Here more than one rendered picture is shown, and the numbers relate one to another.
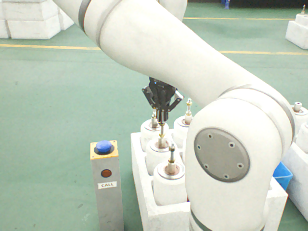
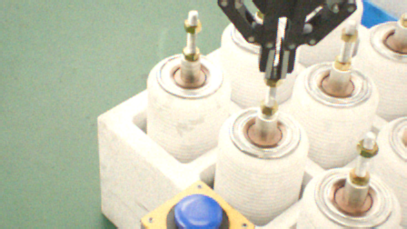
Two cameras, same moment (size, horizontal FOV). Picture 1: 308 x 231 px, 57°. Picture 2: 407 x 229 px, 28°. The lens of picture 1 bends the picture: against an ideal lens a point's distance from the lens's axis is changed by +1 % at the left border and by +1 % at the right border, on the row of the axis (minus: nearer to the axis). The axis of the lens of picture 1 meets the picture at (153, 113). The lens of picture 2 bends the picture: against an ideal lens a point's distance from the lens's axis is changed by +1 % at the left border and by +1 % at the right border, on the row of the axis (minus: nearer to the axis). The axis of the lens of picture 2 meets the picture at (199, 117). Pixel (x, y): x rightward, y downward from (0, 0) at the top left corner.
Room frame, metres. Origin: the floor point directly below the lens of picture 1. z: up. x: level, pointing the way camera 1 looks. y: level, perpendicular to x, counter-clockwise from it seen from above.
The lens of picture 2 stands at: (0.25, 0.38, 0.85)
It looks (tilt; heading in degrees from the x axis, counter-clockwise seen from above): 44 degrees down; 325
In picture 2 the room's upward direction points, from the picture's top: 4 degrees clockwise
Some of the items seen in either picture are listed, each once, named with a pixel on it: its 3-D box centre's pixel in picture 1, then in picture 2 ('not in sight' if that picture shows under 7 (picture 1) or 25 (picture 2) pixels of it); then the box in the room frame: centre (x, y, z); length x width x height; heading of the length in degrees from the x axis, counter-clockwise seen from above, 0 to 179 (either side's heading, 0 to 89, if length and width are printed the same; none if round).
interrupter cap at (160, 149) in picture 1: (161, 145); (264, 133); (0.70, -0.02, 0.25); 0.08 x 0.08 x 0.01
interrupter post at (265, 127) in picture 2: (161, 141); (265, 124); (0.70, -0.02, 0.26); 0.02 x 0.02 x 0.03
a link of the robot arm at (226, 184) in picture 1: (234, 165); not in sight; (0.25, -0.09, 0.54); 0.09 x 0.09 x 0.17; 50
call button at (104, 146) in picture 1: (104, 147); (198, 218); (0.59, 0.13, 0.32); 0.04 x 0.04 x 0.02
